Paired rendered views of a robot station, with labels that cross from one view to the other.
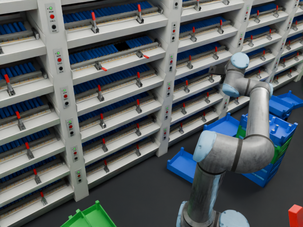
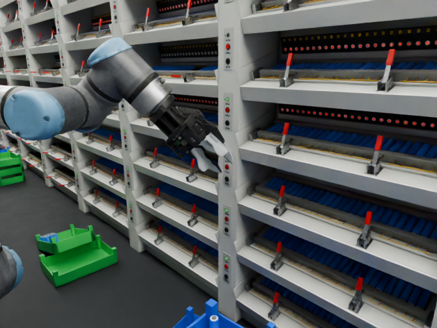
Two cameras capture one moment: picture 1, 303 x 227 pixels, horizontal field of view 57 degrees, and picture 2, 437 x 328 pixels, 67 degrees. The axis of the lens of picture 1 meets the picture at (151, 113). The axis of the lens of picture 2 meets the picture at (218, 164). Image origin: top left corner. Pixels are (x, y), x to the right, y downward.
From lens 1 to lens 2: 202 cm
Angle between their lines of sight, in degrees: 77
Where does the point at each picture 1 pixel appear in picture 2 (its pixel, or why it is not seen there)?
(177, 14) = (233, 13)
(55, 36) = (117, 28)
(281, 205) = not seen: outside the picture
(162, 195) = (125, 319)
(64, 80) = not seen: hidden behind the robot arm
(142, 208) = (105, 299)
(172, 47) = (228, 79)
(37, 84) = not seen: hidden behind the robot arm
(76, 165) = (129, 194)
